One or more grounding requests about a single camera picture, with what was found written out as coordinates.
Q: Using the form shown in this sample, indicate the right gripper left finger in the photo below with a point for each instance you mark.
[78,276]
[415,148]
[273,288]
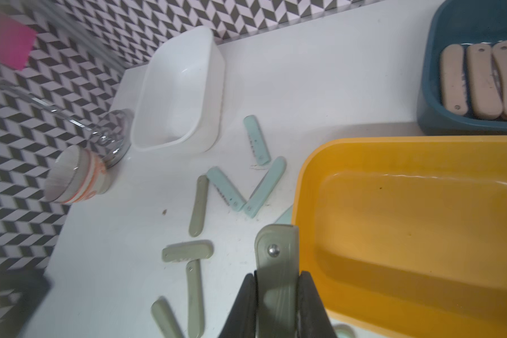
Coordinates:
[242,319]

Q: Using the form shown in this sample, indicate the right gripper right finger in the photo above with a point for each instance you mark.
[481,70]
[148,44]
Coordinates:
[312,318]

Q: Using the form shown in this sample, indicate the yellow storage box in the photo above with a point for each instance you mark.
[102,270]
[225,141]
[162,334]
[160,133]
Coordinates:
[407,236]

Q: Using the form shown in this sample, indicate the dark teal storage box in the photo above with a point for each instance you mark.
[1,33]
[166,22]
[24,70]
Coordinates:
[462,23]

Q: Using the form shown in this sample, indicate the white storage box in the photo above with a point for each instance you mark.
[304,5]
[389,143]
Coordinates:
[180,103]

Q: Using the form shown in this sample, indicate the mint knife lower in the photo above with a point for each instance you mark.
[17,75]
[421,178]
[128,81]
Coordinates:
[343,331]

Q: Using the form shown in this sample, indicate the mint knife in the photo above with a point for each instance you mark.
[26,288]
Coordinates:
[257,141]
[286,217]
[343,331]
[226,189]

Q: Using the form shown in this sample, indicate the olive knife vertical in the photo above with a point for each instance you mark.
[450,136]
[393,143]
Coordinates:
[195,317]

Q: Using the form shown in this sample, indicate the olive knife horizontal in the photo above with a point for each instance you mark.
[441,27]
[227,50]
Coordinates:
[188,251]

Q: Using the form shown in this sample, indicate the mint knife centre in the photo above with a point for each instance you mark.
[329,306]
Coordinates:
[286,217]

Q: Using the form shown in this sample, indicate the olive knife upright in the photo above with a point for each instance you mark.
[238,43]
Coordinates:
[199,210]

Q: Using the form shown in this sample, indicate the mint knife left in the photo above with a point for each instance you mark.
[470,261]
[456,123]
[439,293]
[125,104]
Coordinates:
[226,189]

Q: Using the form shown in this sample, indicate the mint knife angled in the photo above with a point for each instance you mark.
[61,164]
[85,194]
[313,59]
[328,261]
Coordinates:
[265,187]

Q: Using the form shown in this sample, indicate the mint knife top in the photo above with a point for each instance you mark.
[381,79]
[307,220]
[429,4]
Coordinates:
[257,141]

